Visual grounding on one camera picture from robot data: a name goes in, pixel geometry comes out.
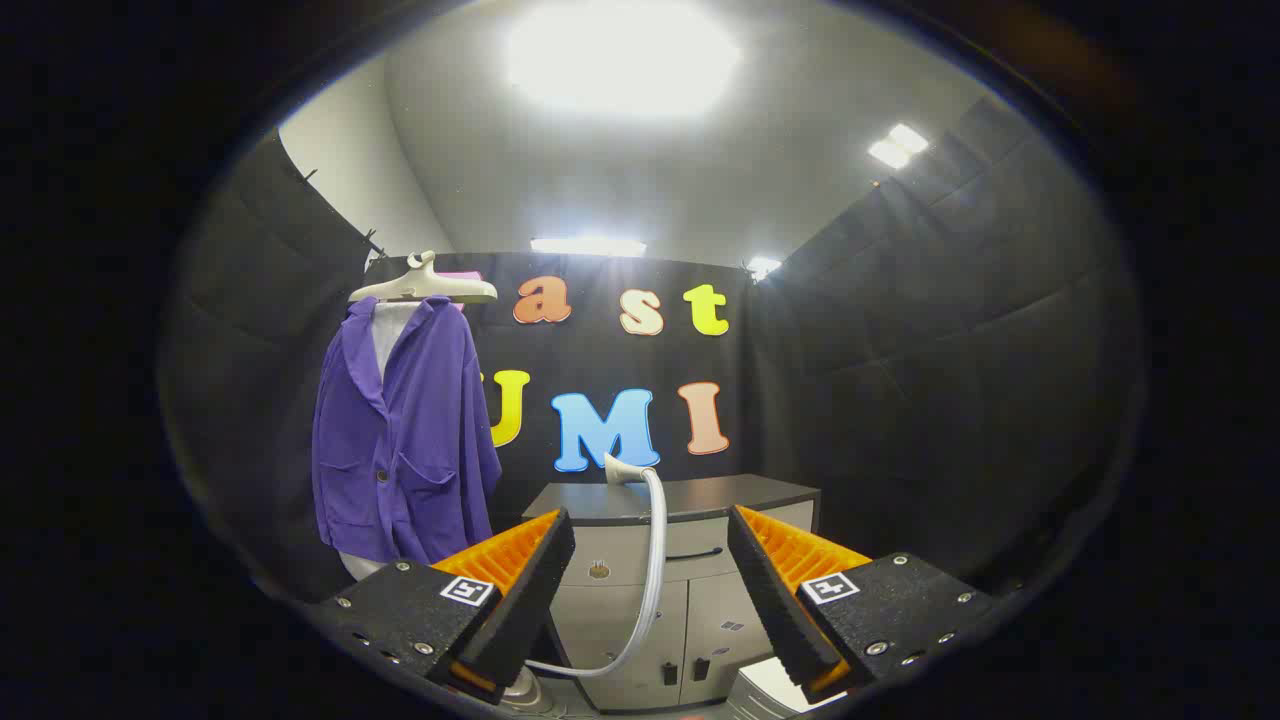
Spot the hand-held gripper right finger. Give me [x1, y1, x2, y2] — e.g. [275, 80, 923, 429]
[726, 504, 1001, 706]

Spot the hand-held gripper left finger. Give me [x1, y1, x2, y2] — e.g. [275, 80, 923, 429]
[312, 507, 578, 706]

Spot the purple jacket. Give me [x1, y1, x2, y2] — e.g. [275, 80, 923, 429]
[311, 296, 503, 566]

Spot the white garment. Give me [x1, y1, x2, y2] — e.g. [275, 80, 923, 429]
[335, 300, 421, 583]

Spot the grey steamer base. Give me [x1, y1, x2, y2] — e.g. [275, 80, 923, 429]
[500, 668, 561, 713]

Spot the white clothes hanger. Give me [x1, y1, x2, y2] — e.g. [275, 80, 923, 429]
[348, 250, 499, 306]

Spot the white flat board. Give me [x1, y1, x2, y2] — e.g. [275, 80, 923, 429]
[735, 655, 846, 716]

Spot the grey cabinet with dark top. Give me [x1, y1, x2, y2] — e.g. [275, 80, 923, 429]
[522, 474, 823, 713]

